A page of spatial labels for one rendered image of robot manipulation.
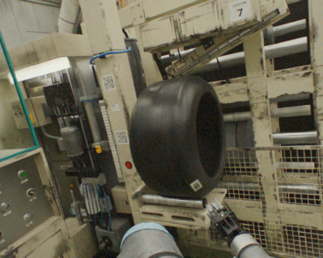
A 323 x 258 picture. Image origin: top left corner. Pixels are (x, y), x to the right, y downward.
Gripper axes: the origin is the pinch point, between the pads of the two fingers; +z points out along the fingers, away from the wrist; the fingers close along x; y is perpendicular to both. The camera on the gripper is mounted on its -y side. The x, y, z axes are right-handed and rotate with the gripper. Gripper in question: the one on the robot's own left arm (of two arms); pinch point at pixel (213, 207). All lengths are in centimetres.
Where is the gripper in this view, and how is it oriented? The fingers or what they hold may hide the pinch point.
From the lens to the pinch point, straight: 96.2
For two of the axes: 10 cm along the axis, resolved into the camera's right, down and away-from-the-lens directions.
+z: -2.4, -3.0, 9.2
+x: -8.4, 5.3, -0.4
